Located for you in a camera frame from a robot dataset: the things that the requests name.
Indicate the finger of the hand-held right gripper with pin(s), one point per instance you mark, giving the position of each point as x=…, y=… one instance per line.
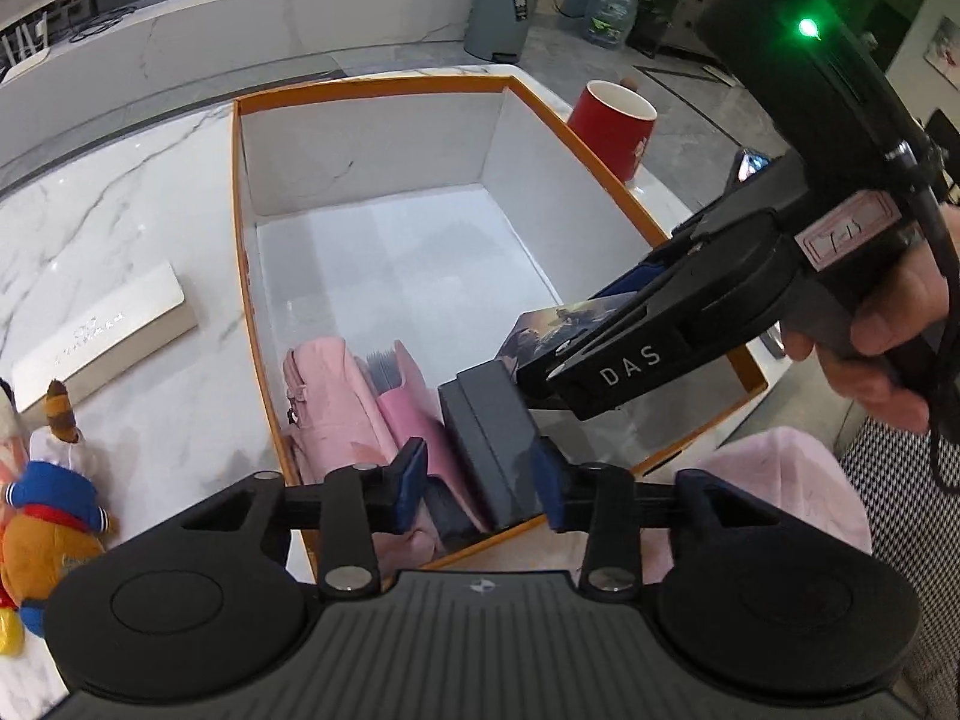
x=592, y=337
x=630, y=281

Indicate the smartphone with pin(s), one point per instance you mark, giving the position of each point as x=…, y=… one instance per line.
x=750, y=169

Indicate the long white box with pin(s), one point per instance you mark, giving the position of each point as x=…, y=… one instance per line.
x=105, y=337

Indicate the grey trash can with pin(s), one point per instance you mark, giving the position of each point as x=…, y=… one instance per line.
x=499, y=15

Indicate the houndstooth garment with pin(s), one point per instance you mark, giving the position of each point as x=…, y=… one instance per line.
x=915, y=517

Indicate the white router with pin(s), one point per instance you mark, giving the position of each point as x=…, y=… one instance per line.
x=22, y=60

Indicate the pink pouch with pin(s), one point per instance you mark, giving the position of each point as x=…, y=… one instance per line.
x=330, y=420

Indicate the illustrated card box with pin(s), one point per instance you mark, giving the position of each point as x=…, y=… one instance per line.
x=555, y=326

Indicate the marble tv console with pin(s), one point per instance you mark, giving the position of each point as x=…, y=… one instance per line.
x=225, y=37

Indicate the pink garment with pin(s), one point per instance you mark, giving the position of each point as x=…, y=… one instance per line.
x=787, y=465

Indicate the person's right hand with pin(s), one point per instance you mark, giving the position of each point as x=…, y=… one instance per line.
x=896, y=315

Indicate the water jug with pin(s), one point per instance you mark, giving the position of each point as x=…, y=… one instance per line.
x=611, y=11

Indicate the orange-rimmed white box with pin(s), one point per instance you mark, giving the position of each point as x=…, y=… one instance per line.
x=375, y=150

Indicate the red mug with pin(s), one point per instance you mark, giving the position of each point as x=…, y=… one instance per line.
x=607, y=135

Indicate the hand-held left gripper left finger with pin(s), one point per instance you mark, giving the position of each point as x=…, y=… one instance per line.
x=409, y=484

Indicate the black box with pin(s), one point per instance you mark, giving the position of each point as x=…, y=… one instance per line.
x=487, y=450

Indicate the orange duck plush toy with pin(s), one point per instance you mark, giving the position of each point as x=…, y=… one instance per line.
x=45, y=540

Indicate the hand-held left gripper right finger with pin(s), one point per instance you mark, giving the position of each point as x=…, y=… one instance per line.
x=550, y=487

